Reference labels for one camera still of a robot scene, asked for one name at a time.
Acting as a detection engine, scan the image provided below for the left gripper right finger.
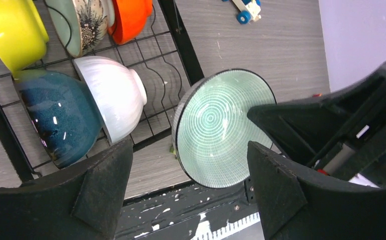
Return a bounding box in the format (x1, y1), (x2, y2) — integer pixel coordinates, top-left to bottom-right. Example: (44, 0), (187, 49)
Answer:
(247, 141), (386, 240)

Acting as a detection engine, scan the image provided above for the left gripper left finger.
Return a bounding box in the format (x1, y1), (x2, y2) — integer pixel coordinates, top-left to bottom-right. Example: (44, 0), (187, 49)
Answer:
(0, 139), (133, 240)

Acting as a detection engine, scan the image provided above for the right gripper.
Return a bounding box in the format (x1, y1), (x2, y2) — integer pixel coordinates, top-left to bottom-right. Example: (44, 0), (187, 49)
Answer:
(247, 61), (386, 187)

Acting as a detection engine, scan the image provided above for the pale green ringed bowl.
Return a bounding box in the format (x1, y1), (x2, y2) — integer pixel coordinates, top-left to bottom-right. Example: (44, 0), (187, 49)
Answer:
(172, 68), (276, 189)

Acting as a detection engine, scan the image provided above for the white ribbed bowl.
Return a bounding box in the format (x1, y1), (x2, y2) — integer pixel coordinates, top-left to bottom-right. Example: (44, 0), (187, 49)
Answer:
(73, 56), (147, 144)

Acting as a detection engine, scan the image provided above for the yellow green bowl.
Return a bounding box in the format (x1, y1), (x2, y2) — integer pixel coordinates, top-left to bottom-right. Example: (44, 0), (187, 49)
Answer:
(0, 0), (49, 72)

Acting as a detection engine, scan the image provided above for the toy brick car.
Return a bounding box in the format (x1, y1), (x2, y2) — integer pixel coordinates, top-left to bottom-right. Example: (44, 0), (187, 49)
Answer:
(232, 0), (261, 25)

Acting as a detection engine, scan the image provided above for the floral pale green bowl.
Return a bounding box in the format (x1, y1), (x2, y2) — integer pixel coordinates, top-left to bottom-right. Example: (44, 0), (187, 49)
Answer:
(45, 0), (115, 58)

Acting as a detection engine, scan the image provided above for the orange bowl lower shelf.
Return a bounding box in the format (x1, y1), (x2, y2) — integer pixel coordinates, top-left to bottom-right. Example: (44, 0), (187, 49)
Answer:
(108, 0), (153, 45)

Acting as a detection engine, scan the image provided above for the black wire dish rack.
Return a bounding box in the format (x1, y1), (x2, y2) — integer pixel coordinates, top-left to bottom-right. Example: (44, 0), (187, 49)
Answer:
(0, 1), (190, 188)

